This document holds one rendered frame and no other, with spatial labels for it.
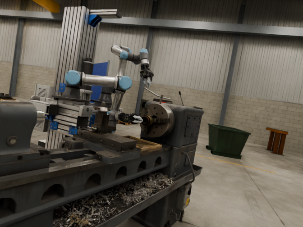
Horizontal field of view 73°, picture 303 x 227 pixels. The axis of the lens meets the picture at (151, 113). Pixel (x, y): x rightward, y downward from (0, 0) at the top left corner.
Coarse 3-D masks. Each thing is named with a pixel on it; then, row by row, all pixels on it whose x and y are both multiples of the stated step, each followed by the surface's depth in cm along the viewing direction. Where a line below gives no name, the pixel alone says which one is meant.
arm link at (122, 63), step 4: (124, 48) 224; (128, 48) 227; (120, 60) 227; (124, 60) 227; (120, 64) 227; (124, 64) 228; (120, 68) 227; (124, 68) 228; (120, 72) 227; (124, 72) 229
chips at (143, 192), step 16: (144, 176) 179; (160, 176) 181; (96, 192) 141; (112, 192) 147; (128, 192) 153; (144, 192) 149; (64, 208) 119; (80, 208) 121; (96, 208) 125; (112, 208) 128; (128, 208) 131; (64, 224) 105; (80, 224) 106; (96, 224) 110
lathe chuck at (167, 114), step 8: (152, 104) 186; (160, 104) 182; (152, 112) 186; (160, 112) 182; (168, 112) 180; (144, 128) 190; (152, 128) 185; (160, 128) 181; (168, 128) 180; (152, 136) 185; (160, 136) 184
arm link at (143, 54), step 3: (141, 51) 188; (144, 51) 188; (138, 54) 193; (141, 54) 188; (144, 54) 187; (147, 54) 190; (138, 57) 192; (141, 57) 188; (144, 57) 187; (147, 57) 189
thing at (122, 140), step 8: (80, 128) 146; (88, 128) 151; (88, 136) 137; (96, 136) 133; (104, 136) 131; (112, 136) 135; (120, 136) 140; (104, 144) 129; (112, 144) 125; (120, 144) 122; (128, 144) 128
